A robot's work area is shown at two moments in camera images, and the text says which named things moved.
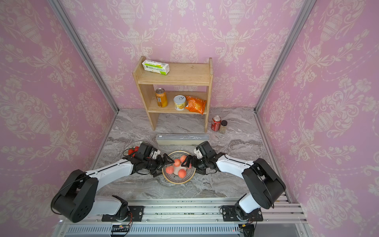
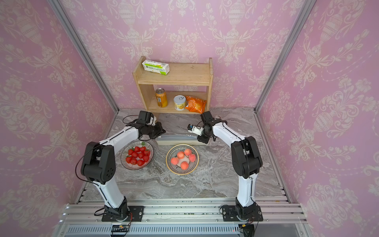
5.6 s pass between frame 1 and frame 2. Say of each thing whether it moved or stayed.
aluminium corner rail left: stayed
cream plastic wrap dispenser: stayed
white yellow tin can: stayed
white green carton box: stayed
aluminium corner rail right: stayed
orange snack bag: stayed
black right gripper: moved
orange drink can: stayed
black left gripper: moved
